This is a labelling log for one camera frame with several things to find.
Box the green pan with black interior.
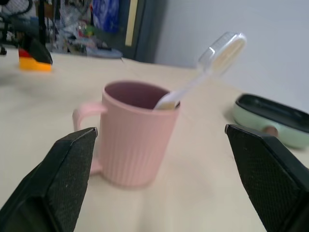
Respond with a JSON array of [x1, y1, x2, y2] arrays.
[[232, 93, 309, 149]]

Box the dark grey door frame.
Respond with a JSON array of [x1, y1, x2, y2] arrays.
[[117, 0, 168, 64]]

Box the orange and red block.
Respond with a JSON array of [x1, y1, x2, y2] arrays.
[[18, 37, 53, 72]]

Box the cluttered shelf items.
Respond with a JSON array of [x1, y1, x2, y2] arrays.
[[45, 0, 109, 54]]

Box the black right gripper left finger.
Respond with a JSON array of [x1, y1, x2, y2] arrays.
[[0, 127, 98, 232]]

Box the white toothbrush with clear cap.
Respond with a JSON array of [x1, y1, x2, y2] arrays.
[[153, 31, 247, 111]]

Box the blue patterned poster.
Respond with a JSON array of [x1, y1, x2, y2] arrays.
[[92, 0, 120, 33]]

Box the pink ribbed mug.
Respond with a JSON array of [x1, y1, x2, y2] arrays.
[[72, 80, 181, 187]]

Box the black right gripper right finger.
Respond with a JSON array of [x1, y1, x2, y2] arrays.
[[225, 124, 309, 232]]

